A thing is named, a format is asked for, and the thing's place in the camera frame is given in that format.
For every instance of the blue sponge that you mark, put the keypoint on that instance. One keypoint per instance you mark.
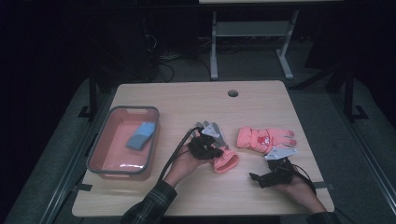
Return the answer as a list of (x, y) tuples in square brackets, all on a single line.
[(140, 137)]

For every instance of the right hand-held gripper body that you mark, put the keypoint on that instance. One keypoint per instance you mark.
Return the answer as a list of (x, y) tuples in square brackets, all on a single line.
[(280, 169)]

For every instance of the person's right hand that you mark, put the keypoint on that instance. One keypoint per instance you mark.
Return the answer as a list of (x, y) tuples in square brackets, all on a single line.
[(299, 193)]

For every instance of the black metal stand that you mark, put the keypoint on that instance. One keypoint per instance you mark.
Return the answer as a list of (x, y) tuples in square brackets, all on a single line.
[(92, 96), (349, 93)]

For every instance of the pink glove with grey palm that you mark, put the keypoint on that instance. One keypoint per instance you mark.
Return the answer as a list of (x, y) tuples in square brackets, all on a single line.
[(225, 160)]

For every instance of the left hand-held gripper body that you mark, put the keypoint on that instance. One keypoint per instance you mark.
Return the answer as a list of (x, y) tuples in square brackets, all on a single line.
[(204, 146)]

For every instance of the pink cartoon print glove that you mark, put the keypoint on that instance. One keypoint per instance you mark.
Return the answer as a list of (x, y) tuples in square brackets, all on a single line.
[(260, 140)]

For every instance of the person's left hand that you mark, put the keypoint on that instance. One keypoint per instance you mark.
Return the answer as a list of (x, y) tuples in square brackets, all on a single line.
[(182, 166)]

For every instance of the pink basin with grey rim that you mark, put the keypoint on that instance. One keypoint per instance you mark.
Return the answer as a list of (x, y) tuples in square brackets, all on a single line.
[(106, 152)]

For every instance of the white metal stand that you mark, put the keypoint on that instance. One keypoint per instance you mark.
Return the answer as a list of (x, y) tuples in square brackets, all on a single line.
[(249, 28)]

